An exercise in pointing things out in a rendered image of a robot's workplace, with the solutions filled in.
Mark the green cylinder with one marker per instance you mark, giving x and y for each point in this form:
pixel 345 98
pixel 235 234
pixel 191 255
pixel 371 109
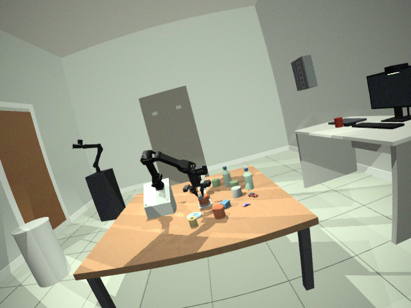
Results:
pixel 216 182
pixel 234 183

